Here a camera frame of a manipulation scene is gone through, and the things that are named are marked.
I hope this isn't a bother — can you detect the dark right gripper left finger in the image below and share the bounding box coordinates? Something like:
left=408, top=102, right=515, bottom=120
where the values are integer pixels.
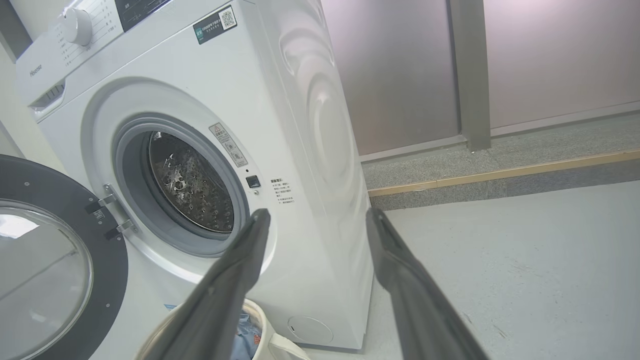
left=135, top=208, right=271, bottom=360

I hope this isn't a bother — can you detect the dark QR code sticker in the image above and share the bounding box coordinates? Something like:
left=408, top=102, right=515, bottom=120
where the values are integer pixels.
left=193, top=5, right=238, bottom=45

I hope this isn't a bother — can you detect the wooden floor strip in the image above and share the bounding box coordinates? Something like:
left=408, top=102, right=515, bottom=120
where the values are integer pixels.
left=367, top=149, right=640, bottom=197

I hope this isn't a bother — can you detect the white detergent drawer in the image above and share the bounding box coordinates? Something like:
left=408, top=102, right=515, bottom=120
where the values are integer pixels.
left=15, top=45, right=68, bottom=110

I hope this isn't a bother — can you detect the white control knob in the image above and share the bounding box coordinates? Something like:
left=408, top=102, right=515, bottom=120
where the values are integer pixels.
left=60, top=7, right=93, bottom=47

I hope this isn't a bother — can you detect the white front-load washing machine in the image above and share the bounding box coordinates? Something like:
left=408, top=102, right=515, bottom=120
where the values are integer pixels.
left=15, top=0, right=375, bottom=360

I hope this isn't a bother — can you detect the metal door hinge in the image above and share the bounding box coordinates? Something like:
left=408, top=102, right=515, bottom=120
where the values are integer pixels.
left=85, top=184, right=138, bottom=241

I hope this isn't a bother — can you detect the round filter cover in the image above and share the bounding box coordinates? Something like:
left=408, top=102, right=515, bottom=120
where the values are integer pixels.
left=287, top=315, right=334, bottom=346

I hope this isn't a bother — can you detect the grey rubber door gasket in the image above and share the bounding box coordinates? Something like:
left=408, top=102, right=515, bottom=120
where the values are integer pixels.
left=112, top=116, right=251, bottom=257

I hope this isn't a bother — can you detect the black control display panel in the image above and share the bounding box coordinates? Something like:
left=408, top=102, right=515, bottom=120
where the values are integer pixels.
left=114, top=0, right=173, bottom=32

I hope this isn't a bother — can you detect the black-rimmed glass washer door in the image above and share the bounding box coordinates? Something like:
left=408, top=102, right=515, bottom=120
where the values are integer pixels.
left=0, top=154, right=129, bottom=360

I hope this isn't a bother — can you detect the blue cartoon print garment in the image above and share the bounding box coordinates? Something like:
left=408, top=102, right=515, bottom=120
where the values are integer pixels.
left=230, top=310, right=264, bottom=360

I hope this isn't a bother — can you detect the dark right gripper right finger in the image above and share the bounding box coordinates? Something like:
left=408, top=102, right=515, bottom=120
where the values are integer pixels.
left=366, top=207, right=489, bottom=360

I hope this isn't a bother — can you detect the white warning sticker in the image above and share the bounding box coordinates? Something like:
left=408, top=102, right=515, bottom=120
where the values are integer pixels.
left=208, top=122, right=249, bottom=168

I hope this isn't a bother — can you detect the white canvas laundry basket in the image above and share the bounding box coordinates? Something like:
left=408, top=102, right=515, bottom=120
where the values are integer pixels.
left=135, top=299, right=311, bottom=360

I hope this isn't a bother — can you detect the steel washer drum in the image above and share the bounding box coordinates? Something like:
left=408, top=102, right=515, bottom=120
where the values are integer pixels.
left=148, top=131, right=235, bottom=233

